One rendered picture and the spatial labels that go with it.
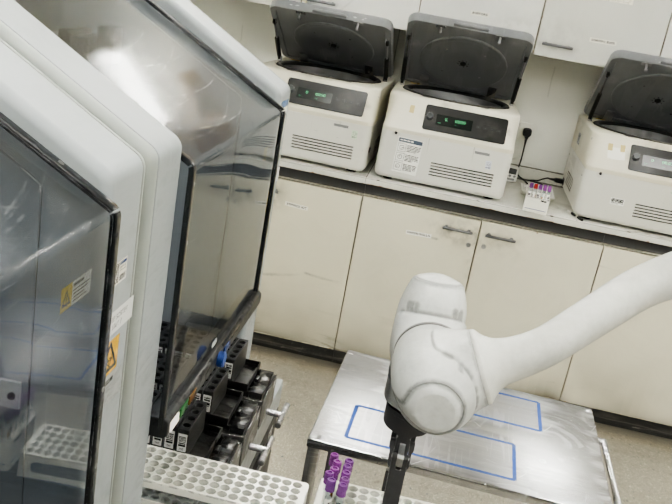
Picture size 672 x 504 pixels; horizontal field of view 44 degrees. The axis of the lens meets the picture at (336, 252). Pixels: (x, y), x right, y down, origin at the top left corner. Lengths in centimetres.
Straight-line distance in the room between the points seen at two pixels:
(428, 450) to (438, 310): 58
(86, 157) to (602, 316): 69
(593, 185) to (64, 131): 284
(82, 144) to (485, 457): 110
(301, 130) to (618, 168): 131
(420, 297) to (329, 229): 245
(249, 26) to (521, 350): 330
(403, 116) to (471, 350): 251
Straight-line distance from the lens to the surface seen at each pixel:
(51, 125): 98
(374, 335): 377
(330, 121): 355
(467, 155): 353
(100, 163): 97
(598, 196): 360
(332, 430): 173
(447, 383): 105
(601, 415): 400
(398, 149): 354
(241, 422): 171
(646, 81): 383
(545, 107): 415
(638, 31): 382
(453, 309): 122
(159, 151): 110
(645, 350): 384
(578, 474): 182
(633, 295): 123
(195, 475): 148
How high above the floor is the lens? 168
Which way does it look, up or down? 18 degrees down
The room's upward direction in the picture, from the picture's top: 10 degrees clockwise
